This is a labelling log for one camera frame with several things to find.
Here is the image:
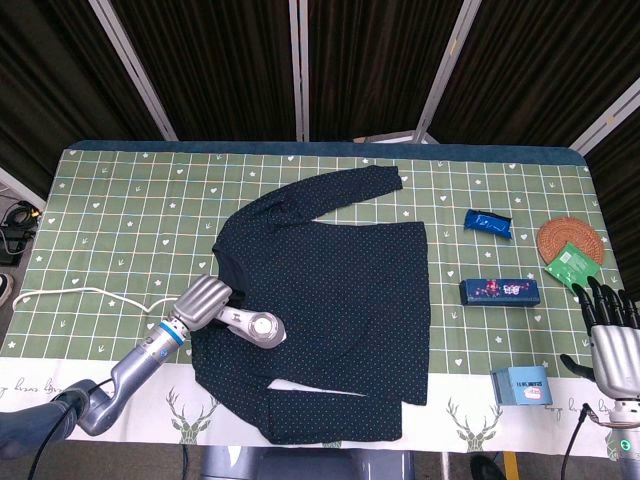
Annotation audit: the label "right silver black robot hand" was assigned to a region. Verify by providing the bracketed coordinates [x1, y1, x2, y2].
[559, 276, 640, 401]

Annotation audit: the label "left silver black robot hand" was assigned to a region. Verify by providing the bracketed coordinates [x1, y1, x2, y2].
[172, 273, 246, 332]

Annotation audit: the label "white handheld garment steamer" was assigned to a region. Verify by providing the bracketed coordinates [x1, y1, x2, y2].
[215, 304, 287, 350]

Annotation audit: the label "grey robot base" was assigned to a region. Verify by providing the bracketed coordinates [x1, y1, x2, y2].
[199, 444, 416, 480]

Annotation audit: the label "green grid tablecloth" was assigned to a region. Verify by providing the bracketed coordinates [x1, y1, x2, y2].
[0, 147, 640, 459]

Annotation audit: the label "light blue open carton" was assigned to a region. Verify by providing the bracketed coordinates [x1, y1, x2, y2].
[489, 365, 553, 407]

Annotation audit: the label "green flat packet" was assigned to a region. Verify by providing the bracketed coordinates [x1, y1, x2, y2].
[543, 241, 602, 289]

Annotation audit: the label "navy dotted long-sleeve shirt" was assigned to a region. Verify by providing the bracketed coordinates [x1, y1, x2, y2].
[188, 166, 431, 446]

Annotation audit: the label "round woven brown coaster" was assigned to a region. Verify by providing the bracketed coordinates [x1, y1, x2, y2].
[537, 215, 606, 267]

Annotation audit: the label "dark blue rectangular box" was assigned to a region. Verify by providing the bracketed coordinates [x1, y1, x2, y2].
[459, 278, 542, 307]

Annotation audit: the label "blue snack packet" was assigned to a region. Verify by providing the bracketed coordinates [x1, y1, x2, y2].
[463, 208, 513, 240]

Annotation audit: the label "dark brown pleated curtain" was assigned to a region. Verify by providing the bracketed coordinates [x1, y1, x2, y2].
[0, 0, 640, 201]

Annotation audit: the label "white box behind table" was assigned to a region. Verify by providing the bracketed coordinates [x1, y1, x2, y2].
[352, 130, 439, 145]

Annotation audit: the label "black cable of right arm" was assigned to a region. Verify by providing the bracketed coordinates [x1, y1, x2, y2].
[560, 402, 609, 480]

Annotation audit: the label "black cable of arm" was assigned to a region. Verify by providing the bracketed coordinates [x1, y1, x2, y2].
[22, 378, 119, 480]
[560, 402, 609, 480]

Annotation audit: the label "white power cord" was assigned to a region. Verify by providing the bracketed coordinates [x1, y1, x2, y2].
[12, 286, 180, 317]

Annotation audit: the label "black cables on floor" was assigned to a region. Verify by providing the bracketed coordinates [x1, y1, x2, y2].
[0, 199, 41, 266]

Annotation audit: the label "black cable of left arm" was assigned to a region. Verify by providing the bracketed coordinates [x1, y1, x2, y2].
[22, 378, 119, 480]

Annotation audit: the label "white side frame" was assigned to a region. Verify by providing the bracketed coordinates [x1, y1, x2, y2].
[0, 167, 47, 207]

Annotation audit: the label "white partition frame post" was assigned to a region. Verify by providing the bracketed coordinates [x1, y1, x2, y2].
[89, 0, 179, 141]
[414, 0, 484, 144]
[288, 0, 310, 142]
[569, 82, 640, 154]

